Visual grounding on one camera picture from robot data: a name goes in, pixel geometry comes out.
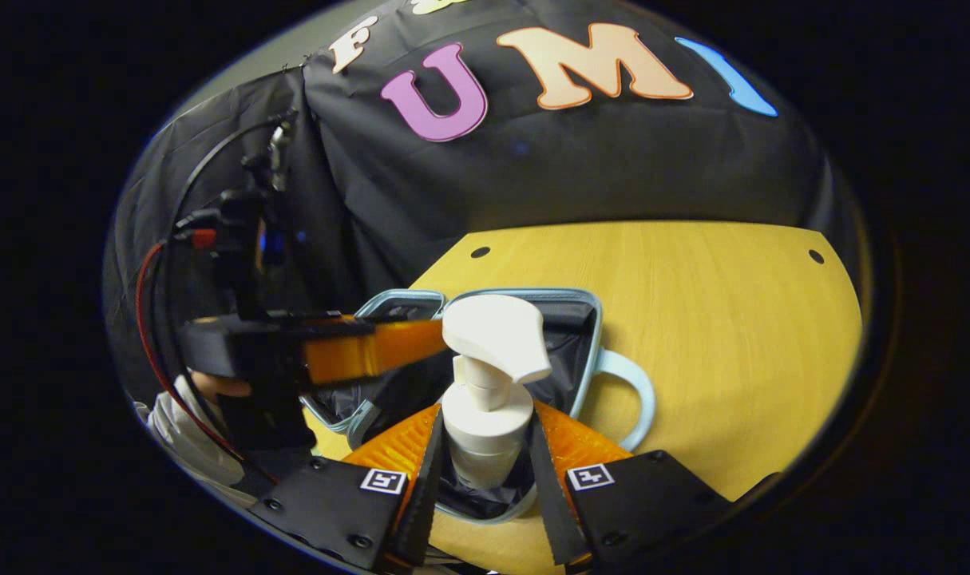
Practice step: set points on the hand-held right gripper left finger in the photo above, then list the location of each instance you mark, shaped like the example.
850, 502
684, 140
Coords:
421, 503

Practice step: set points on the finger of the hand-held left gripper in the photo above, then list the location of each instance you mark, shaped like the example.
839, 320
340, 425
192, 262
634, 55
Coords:
373, 351

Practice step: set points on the black backdrop cloth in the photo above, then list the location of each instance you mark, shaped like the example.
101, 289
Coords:
612, 160

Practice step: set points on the white pump bottle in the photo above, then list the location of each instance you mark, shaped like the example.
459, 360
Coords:
488, 423

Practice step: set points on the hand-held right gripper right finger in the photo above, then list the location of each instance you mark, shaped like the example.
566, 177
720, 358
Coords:
552, 503

